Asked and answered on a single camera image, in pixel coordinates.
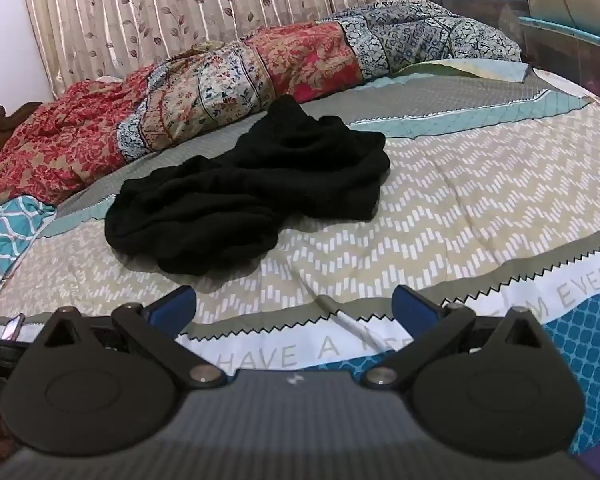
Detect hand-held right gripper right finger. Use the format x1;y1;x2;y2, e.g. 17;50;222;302
362;285;549;389

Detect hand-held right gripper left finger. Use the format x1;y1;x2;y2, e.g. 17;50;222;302
42;286;228;389

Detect black pants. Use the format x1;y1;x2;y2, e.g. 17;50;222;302
105;95;392;276

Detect zigzag patterned bedsheet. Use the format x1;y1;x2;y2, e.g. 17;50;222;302
0;57;600;463

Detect smartphone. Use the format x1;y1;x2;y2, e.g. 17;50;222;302
2;312;29;345

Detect teal lattice print pillow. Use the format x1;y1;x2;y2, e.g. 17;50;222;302
0;195;59;312

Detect red floral patchwork quilt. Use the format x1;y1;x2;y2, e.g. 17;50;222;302
0;0;524;214

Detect pale yellow green cloth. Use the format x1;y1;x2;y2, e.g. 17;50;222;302
394;57;532;84

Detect carved wooden headboard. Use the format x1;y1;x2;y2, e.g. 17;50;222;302
0;102;44;182

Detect clear storage box teal lid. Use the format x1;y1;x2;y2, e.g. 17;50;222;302
519;15;600;108

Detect beige leaf print curtain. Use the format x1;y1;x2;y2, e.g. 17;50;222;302
17;0;527;97

